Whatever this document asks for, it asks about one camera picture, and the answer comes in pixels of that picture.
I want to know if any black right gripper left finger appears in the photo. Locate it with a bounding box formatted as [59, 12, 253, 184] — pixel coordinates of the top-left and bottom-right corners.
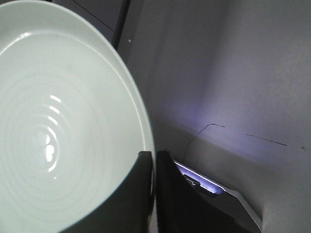
[62, 151, 154, 233]

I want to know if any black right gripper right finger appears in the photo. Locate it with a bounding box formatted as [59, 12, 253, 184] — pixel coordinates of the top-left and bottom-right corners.
[156, 150, 243, 233]

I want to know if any light green round plate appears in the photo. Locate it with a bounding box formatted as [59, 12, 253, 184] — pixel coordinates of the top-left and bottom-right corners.
[0, 0, 155, 233]

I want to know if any grey robot base panel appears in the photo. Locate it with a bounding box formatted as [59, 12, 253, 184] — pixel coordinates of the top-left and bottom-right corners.
[174, 160, 262, 233]

